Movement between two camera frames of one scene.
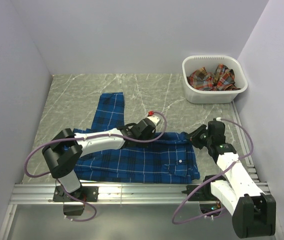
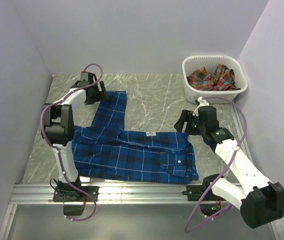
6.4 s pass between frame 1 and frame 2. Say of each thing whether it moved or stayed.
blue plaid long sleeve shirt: stayed
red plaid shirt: stayed
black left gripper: moved
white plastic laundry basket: stayed
